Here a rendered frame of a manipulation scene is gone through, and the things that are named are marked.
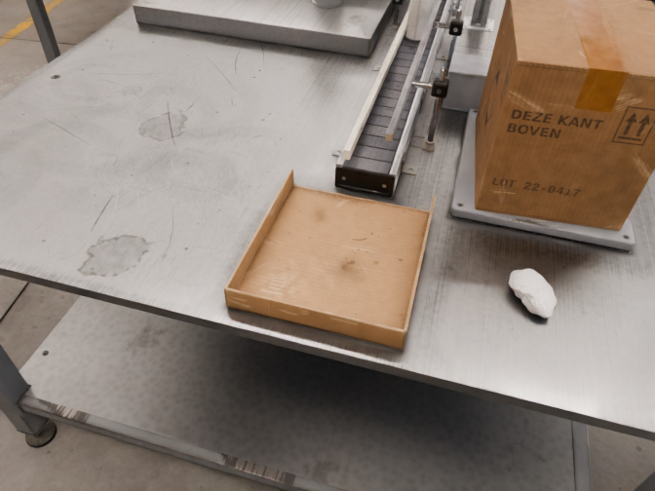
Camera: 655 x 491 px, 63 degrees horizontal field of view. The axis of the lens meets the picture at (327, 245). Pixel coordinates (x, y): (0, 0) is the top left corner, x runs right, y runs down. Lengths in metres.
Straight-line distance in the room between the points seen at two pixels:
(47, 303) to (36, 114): 0.90
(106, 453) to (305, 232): 1.00
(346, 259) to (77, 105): 0.74
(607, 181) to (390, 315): 0.40
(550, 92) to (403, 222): 0.30
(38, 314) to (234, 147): 1.15
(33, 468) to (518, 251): 1.36
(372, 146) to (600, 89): 0.39
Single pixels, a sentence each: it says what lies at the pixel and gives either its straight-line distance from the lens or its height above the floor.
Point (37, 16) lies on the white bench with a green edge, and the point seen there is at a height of 0.47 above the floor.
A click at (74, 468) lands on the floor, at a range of 1.69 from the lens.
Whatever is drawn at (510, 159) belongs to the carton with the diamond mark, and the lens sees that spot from 0.90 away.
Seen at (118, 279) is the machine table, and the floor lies 0.83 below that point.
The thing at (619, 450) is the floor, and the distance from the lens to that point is 1.81.
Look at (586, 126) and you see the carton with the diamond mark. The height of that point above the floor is 1.03.
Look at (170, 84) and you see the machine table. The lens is 1.36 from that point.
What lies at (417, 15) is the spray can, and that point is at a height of 0.95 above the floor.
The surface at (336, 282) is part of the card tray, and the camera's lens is 0.82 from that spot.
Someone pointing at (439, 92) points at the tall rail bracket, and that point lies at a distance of 1.06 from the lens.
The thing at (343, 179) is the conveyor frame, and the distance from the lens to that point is 0.98.
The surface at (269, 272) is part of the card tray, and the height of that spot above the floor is 0.83.
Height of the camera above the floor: 1.44
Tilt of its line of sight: 44 degrees down
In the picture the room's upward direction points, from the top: 2 degrees clockwise
